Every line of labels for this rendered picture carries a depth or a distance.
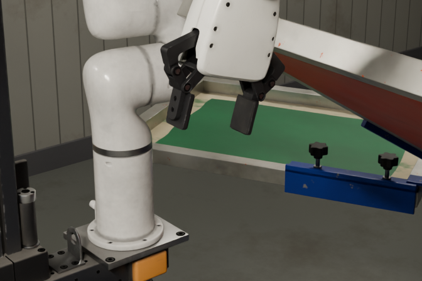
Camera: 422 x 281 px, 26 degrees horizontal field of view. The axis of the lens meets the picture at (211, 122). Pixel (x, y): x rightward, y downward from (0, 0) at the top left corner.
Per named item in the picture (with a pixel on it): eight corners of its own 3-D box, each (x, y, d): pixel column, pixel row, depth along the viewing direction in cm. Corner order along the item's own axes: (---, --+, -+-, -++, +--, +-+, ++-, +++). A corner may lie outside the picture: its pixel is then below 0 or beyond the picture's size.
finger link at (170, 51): (223, 26, 98) (213, 76, 100) (165, 19, 93) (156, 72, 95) (230, 27, 97) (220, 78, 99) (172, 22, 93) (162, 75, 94)
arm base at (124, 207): (63, 223, 154) (58, 138, 149) (125, 203, 161) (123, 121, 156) (114, 259, 143) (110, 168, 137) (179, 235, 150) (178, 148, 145)
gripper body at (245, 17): (259, -23, 104) (235, 72, 106) (188, -40, 97) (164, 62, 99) (303, -12, 98) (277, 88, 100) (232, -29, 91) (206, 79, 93)
